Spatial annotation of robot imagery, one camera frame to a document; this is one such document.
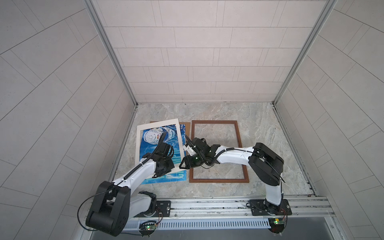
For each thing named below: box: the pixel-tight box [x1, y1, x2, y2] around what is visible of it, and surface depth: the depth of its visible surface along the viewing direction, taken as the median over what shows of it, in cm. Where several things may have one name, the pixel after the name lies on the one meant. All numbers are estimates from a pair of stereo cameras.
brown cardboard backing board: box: [149, 121, 191, 140], surface depth 104 cm
